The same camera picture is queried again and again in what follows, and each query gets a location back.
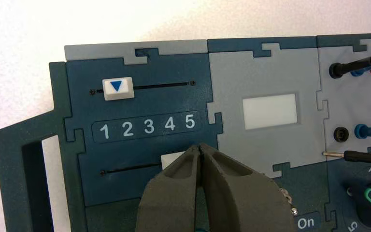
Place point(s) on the plain white slider knob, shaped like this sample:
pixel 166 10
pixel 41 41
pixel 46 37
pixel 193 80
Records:
pixel 169 160

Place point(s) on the teal and grey control box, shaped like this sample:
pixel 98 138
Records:
pixel 140 112

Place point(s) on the white display window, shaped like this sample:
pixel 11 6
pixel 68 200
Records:
pixel 269 112

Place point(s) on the black banana socket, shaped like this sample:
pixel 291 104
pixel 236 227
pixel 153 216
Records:
pixel 340 134

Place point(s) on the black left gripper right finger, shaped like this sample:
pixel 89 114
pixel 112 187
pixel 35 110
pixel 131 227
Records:
pixel 243 205

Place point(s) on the white slider knob blue triangle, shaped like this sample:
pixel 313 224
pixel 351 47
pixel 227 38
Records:
pixel 117 88

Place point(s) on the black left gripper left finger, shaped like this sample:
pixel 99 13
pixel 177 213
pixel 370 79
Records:
pixel 172 198

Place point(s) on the metal toggle switch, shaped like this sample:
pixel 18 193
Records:
pixel 287 197

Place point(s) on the green rotary knob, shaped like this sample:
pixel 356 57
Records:
pixel 364 208

